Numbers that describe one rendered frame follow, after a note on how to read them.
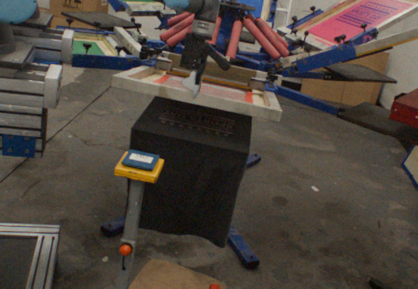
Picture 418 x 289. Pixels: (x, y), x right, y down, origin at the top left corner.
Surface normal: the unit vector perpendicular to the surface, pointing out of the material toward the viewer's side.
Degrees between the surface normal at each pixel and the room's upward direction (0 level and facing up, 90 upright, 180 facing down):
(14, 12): 96
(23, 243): 0
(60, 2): 91
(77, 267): 0
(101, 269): 0
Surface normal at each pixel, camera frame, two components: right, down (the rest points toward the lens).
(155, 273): 0.18, -0.91
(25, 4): 0.53, 0.50
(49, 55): 0.18, 0.40
